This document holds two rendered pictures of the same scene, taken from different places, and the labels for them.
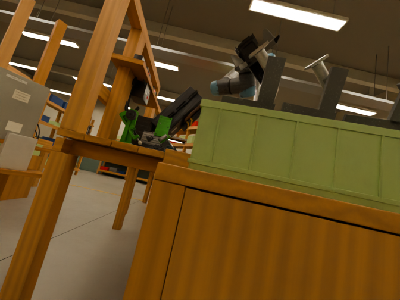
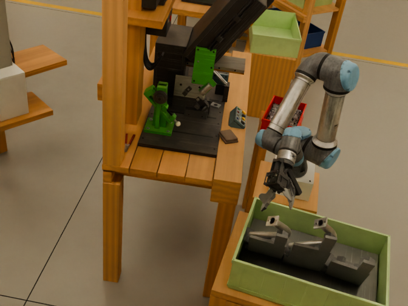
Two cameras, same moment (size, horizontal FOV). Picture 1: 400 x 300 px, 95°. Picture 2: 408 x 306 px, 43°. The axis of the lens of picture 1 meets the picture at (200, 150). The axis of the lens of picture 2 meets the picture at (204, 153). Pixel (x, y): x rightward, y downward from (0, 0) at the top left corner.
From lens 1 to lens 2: 2.03 m
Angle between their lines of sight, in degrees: 46
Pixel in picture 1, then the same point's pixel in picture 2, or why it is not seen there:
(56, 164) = (112, 193)
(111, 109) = (129, 82)
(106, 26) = (115, 50)
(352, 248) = not seen: outside the picture
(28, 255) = (114, 250)
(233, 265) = not seen: outside the picture
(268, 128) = (269, 278)
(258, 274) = not seen: outside the picture
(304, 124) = (289, 280)
